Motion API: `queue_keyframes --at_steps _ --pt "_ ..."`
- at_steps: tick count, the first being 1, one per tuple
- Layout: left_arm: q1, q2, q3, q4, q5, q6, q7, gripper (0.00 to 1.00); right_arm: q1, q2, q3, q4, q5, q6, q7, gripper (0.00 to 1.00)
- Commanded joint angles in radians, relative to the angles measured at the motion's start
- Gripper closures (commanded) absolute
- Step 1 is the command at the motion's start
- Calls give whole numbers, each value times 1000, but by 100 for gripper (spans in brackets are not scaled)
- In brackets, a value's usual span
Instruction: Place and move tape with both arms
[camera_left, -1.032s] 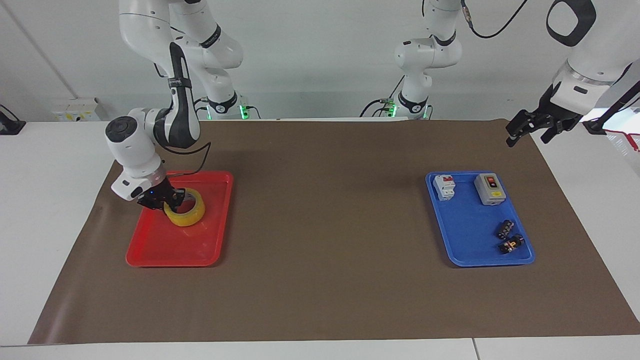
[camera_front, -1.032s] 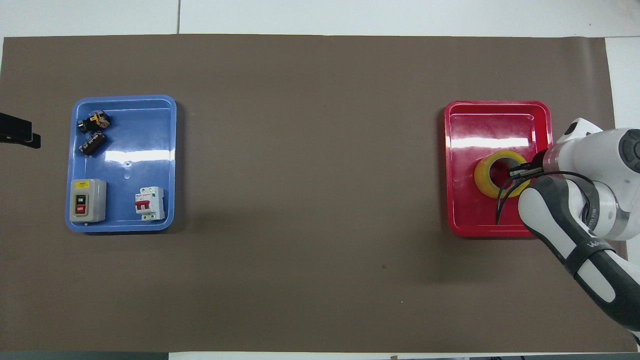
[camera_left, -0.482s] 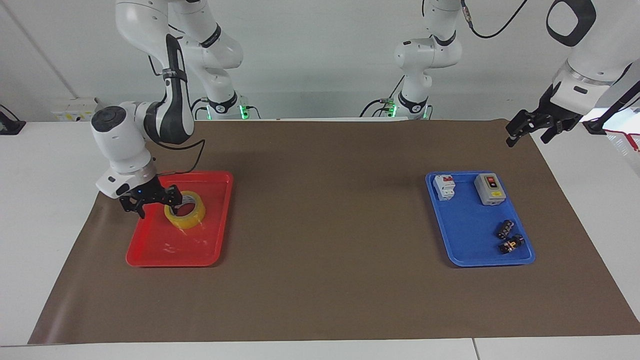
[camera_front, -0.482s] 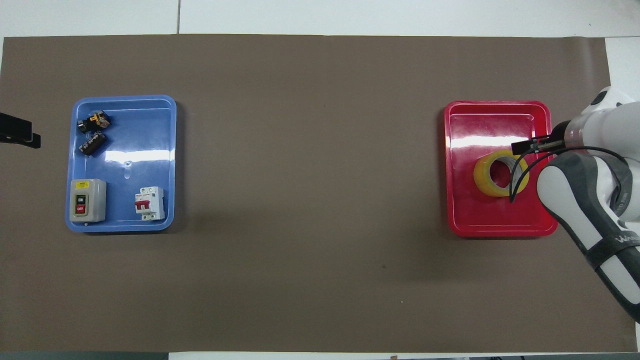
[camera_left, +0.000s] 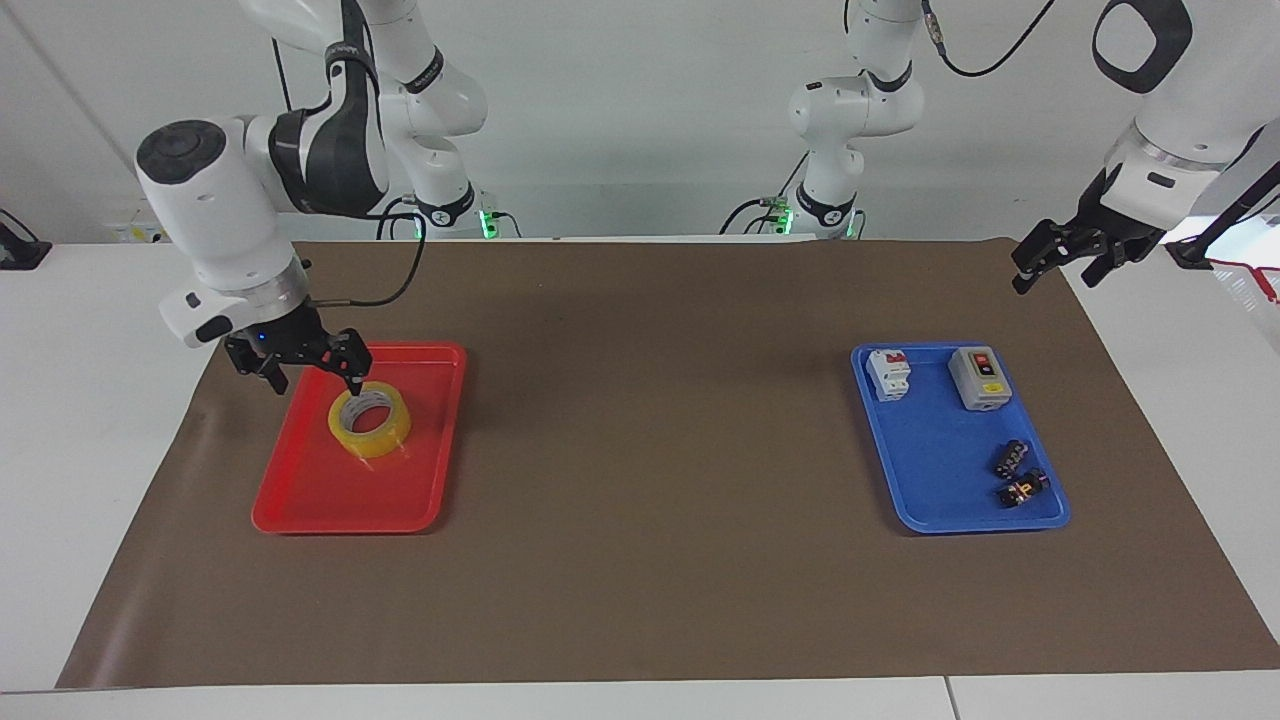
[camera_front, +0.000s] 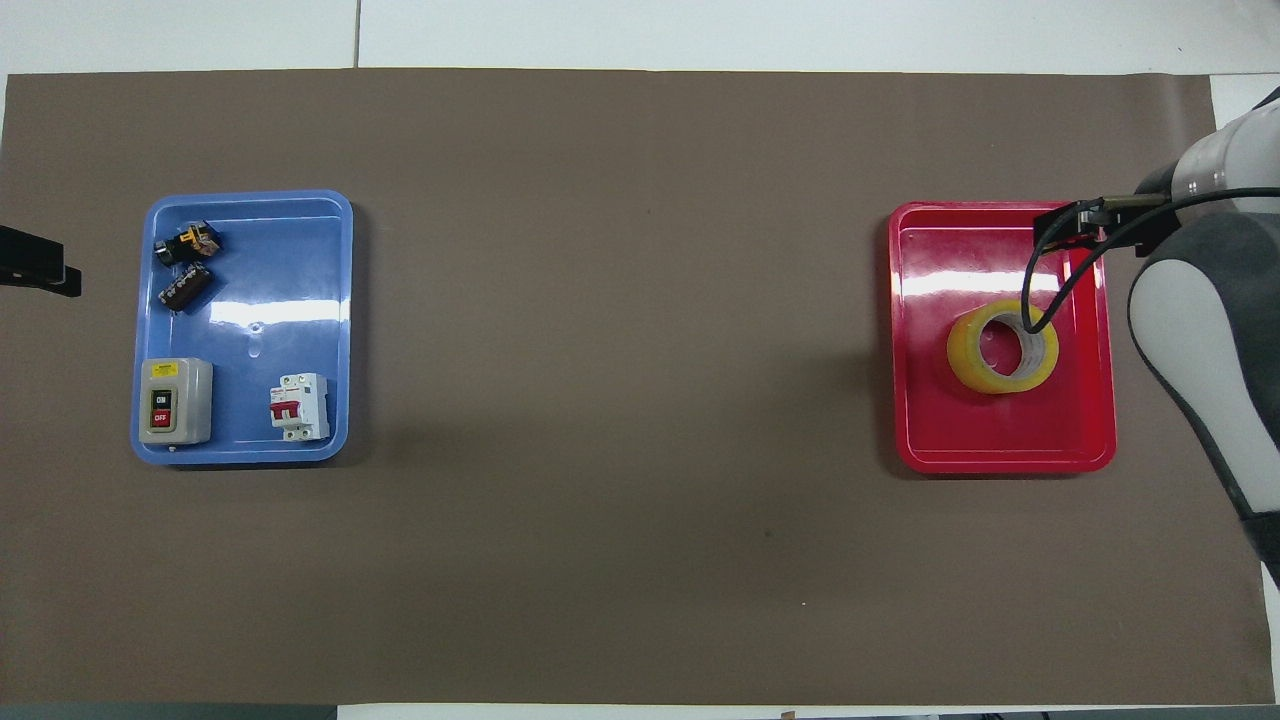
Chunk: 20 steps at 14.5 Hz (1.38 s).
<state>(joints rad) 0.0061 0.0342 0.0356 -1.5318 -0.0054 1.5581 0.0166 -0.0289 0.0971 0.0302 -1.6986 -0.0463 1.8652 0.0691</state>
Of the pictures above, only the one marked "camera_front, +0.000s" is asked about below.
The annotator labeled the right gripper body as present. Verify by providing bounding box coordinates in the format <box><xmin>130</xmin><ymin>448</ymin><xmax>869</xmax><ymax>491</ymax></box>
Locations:
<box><xmin>1104</xmin><ymin>163</ymin><xmax>1182</xmax><ymax>259</ymax></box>

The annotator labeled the yellow tape roll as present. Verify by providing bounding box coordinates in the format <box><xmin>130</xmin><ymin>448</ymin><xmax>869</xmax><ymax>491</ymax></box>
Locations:
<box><xmin>946</xmin><ymin>299</ymin><xmax>1060</xmax><ymax>394</ymax></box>

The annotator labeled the black terminal block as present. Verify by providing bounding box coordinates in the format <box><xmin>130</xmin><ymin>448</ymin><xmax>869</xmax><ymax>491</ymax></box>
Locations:
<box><xmin>158</xmin><ymin>262</ymin><xmax>213</xmax><ymax>313</ymax></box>

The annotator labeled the blue plastic tray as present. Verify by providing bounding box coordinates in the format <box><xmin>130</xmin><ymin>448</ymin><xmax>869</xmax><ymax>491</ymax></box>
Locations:
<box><xmin>131</xmin><ymin>190</ymin><xmax>354</xmax><ymax>467</ymax></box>

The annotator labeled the white circuit breaker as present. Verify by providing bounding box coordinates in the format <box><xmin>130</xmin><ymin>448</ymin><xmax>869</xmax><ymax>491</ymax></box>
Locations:
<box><xmin>268</xmin><ymin>372</ymin><xmax>331</xmax><ymax>442</ymax></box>

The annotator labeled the red plastic tray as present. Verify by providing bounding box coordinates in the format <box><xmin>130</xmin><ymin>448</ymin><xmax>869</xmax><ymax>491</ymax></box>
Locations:
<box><xmin>888</xmin><ymin>201</ymin><xmax>1117</xmax><ymax>475</ymax></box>

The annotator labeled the black cable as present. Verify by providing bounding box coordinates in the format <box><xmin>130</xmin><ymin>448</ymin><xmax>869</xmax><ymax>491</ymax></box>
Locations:
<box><xmin>1022</xmin><ymin>187</ymin><xmax>1280</xmax><ymax>334</ymax></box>

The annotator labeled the black yellow push-button switch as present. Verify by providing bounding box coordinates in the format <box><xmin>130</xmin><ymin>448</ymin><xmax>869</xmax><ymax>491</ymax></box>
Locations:
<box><xmin>154</xmin><ymin>220</ymin><xmax>222</xmax><ymax>267</ymax></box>

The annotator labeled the grey on-off switch box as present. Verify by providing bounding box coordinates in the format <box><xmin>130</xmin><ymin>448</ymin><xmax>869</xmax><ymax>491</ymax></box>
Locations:
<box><xmin>138</xmin><ymin>357</ymin><xmax>214</xmax><ymax>447</ymax></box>

